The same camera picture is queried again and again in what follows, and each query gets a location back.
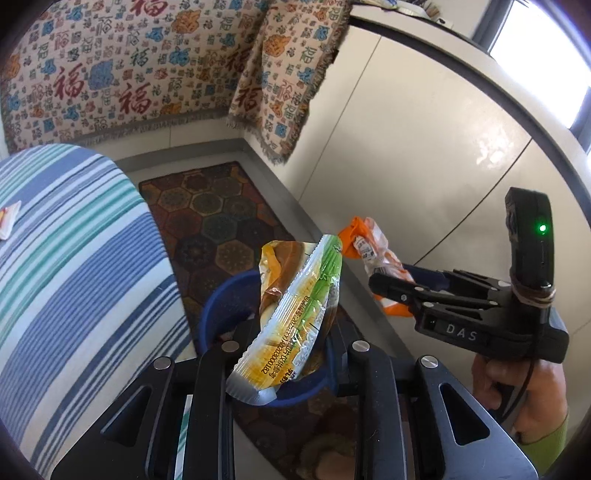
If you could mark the kitchen window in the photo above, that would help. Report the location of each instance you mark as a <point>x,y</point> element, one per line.
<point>536,53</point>

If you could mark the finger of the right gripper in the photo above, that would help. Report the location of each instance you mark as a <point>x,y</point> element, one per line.
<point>443,276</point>
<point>393,294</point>

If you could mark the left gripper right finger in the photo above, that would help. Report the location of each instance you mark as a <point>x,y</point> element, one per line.
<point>416,420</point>

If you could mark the hexagon patterned floor rug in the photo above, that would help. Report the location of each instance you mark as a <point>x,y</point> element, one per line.
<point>214,223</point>

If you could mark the green yellow snack wrapper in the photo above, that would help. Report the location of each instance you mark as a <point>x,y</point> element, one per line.
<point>299,297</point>

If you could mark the orange snack bag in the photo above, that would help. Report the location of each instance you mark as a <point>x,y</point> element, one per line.
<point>363,239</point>

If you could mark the blue plastic waste basket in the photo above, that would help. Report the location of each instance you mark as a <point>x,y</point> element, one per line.
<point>236,301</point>

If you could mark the small white red wrapper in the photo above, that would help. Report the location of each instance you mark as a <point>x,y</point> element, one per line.
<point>8,217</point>

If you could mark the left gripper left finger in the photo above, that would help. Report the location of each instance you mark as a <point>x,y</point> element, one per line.
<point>137,437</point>

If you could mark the green sleeve forearm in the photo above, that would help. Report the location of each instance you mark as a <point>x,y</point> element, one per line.
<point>544,452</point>

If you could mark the patterned fu character blanket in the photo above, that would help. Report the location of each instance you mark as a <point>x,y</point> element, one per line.
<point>83,72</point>

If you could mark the white lower cabinets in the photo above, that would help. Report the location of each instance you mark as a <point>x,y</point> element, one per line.
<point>397,133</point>

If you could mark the blue striped tablecloth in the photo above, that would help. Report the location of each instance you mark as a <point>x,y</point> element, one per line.
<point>88,297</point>

